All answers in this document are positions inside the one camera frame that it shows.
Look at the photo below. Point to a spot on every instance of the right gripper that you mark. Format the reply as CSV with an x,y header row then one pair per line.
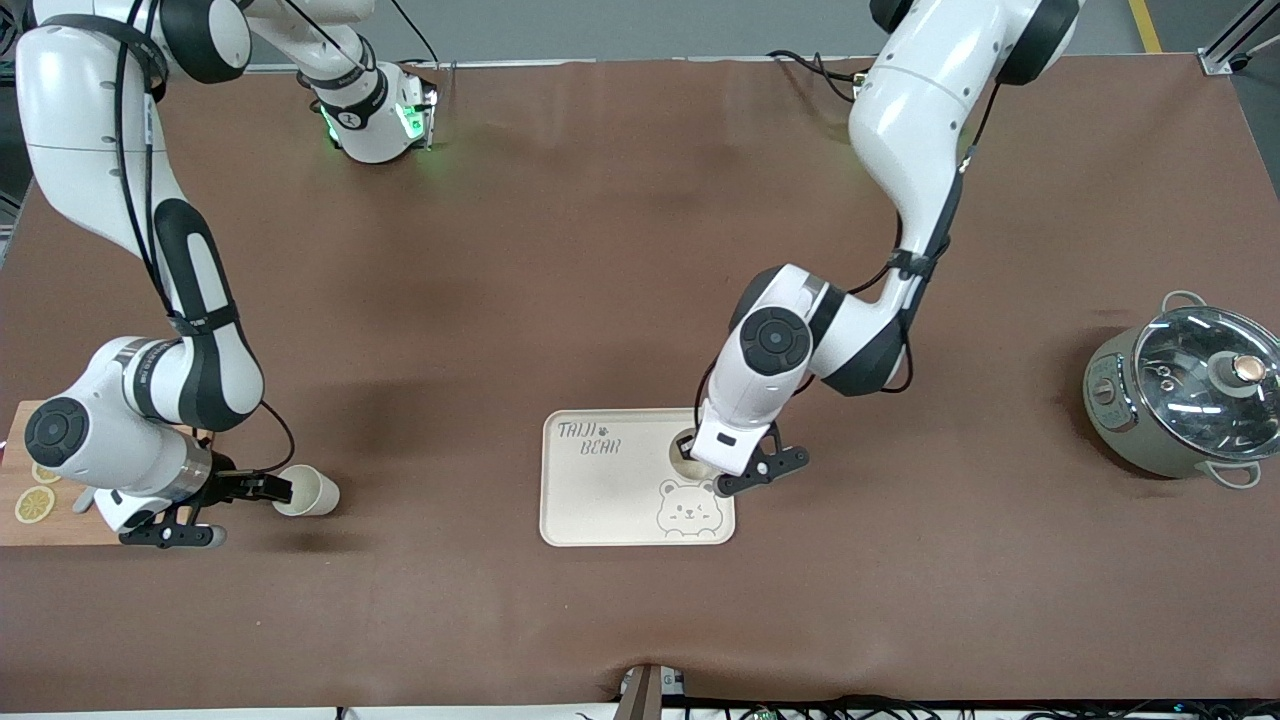
x,y
228,483

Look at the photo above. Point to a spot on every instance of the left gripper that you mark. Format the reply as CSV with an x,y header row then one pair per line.
x,y
685,442

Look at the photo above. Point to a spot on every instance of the white IKEA cup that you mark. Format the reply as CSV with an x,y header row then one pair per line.
x,y
682,470
315,492

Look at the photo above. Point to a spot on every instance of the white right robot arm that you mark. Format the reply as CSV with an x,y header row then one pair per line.
x,y
90,120

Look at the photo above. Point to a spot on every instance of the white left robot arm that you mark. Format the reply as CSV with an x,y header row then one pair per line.
x,y
900,130

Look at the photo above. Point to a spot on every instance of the cream bear print tray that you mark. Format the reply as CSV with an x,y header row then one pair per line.
x,y
600,500

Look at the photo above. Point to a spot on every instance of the grey plastic knife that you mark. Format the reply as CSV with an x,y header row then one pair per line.
x,y
83,500

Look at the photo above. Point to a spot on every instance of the wooden cutting board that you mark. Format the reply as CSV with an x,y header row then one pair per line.
x,y
60,535

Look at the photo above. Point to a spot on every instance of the lemon slice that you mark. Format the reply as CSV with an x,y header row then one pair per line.
x,y
35,505
45,474

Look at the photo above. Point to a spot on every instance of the brown table cover mat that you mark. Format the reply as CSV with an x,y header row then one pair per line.
x,y
500,300

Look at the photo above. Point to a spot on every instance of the green electric cooking pot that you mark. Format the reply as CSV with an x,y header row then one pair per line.
x,y
1115,420

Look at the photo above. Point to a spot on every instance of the glass pot lid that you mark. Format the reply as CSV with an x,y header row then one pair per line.
x,y
1190,380

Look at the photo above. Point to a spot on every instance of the aluminium frame profile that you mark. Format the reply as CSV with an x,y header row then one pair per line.
x,y
1235,45

